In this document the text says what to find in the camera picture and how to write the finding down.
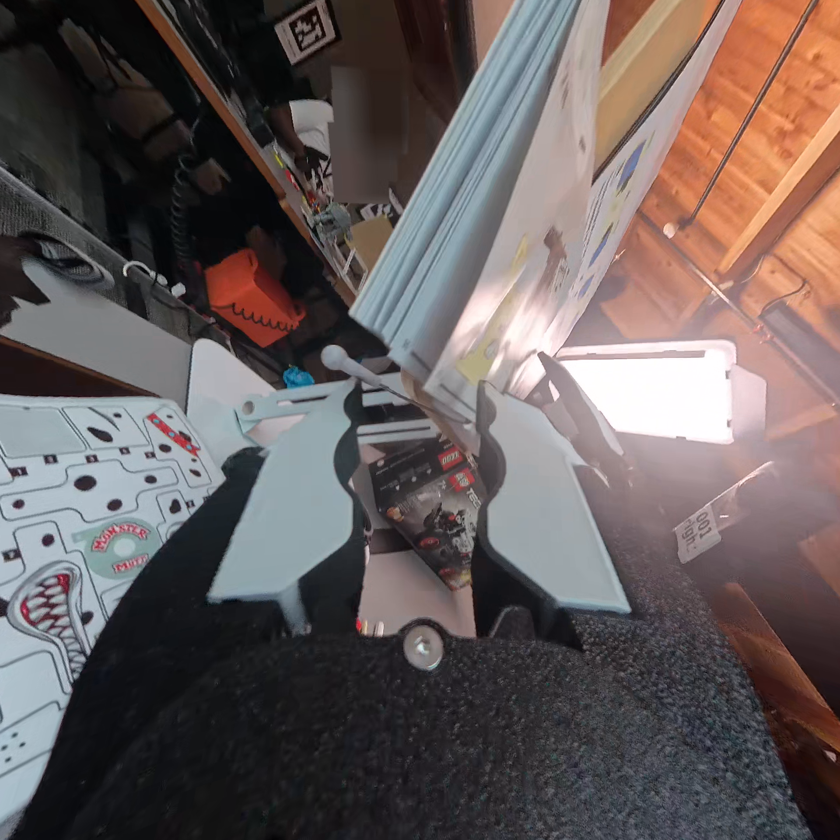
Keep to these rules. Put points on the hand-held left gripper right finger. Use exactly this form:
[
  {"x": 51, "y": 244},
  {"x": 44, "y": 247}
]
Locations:
[{"x": 544, "y": 525}]

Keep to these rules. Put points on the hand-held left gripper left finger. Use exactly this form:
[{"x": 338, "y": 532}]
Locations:
[{"x": 282, "y": 525}]

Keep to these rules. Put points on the white task instruction poster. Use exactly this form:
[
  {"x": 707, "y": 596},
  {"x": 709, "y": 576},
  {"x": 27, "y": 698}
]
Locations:
[{"x": 623, "y": 216}]

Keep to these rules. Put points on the toy truck set box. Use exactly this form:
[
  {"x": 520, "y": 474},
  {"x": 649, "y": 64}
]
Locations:
[{"x": 426, "y": 512}]

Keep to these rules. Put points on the white light panel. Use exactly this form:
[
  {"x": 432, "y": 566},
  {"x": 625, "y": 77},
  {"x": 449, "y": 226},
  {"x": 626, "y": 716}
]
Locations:
[{"x": 656, "y": 394}]

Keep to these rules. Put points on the printed sticker sheet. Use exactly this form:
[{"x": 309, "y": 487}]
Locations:
[{"x": 79, "y": 492}]

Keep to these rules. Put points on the orange bag black trim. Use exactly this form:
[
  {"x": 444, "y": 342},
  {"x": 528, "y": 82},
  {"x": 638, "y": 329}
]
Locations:
[{"x": 249, "y": 295}]

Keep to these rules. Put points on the wood-edged table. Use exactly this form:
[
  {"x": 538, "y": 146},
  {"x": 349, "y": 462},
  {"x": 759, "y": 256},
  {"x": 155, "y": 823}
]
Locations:
[{"x": 98, "y": 328}]

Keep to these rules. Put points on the beige chair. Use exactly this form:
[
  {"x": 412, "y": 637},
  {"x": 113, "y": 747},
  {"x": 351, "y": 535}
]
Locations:
[{"x": 371, "y": 239}]

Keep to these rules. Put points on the instruction booklet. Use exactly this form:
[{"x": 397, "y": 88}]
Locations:
[{"x": 492, "y": 229}]

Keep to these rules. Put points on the grey brick model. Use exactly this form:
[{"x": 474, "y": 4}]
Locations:
[{"x": 331, "y": 216}]

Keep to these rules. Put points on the black white marker sign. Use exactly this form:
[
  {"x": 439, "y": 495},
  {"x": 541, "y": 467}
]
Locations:
[{"x": 308, "y": 29}]

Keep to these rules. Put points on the white metal frame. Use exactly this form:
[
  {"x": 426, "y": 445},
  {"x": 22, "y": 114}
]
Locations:
[{"x": 348, "y": 262}]

